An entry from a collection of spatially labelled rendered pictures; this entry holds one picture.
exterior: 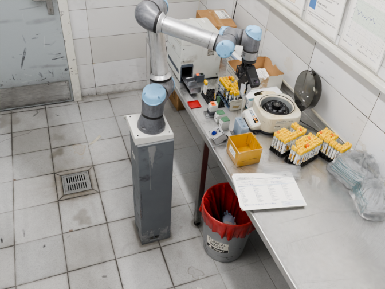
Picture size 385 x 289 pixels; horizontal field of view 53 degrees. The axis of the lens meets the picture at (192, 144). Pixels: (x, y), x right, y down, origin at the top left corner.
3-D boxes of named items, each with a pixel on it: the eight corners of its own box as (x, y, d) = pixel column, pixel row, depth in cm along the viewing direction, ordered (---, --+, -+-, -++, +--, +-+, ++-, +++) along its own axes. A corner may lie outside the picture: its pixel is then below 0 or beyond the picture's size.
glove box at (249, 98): (240, 101, 237) (242, 88, 230) (274, 95, 244) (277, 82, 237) (249, 112, 228) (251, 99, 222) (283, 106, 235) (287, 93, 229)
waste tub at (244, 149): (225, 151, 201) (227, 136, 194) (248, 146, 205) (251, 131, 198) (236, 168, 191) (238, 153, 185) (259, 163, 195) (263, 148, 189)
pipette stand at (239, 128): (230, 132, 213) (232, 117, 206) (242, 130, 214) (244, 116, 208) (236, 143, 206) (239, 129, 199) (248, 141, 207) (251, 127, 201)
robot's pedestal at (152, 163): (141, 245, 256) (137, 147, 199) (134, 222, 270) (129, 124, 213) (170, 237, 262) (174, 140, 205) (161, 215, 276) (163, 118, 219)
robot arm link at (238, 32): (217, 31, 172) (241, 35, 170) (222, 22, 181) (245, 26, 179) (215, 47, 177) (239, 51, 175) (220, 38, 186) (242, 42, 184)
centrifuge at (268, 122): (239, 111, 228) (242, 93, 220) (286, 108, 234) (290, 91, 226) (252, 136, 211) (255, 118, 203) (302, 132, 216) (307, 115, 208)
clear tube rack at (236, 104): (216, 92, 242) (217, 82, 237) (230, 90, 245) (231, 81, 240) (229, 111, 228) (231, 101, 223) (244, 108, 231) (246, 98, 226)
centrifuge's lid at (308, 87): (302, 61, 212) (315, 62, 214) (287, 98, 228) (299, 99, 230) (319, 81, 196) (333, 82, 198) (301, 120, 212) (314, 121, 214)
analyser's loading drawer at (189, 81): (179, 77, 250) (180, 70, 246) (189, 75, 252) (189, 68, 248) (190, 93, 236) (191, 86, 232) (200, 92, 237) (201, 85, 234)
